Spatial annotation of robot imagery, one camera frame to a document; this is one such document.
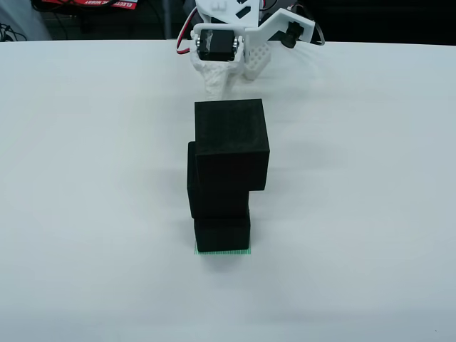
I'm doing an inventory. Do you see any black cube block with seams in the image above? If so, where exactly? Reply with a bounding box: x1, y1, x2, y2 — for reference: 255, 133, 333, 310
194, 98, 272, 192

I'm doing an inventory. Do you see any smooth black cube block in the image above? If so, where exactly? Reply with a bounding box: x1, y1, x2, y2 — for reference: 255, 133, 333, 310
193, 214, 252, 254
186, 140, 251, 221

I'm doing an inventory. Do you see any white perforated base block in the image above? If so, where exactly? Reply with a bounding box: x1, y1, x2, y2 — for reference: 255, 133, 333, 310
244, 41, 271, 81

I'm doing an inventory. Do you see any red printed sign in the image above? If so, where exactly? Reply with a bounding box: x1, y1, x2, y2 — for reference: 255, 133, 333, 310
41, 0, 138, 11

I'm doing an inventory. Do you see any green striped square marker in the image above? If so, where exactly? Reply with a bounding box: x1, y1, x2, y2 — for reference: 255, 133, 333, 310
193, 247, 254, 257

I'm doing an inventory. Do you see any red white servo wire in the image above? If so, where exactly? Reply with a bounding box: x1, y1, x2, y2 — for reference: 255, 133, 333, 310
175, 6, 199, 56

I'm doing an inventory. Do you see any wrist camera on white bracket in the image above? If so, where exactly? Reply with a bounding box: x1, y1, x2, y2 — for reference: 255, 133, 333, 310
244, 8, 315, 50

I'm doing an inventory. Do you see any black camera cable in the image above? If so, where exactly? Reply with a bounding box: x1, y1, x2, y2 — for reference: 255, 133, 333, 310
308, 17, 326, 47

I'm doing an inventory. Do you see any black cable bundle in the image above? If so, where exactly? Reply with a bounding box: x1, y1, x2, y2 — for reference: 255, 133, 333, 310
0, 22, 28, 42

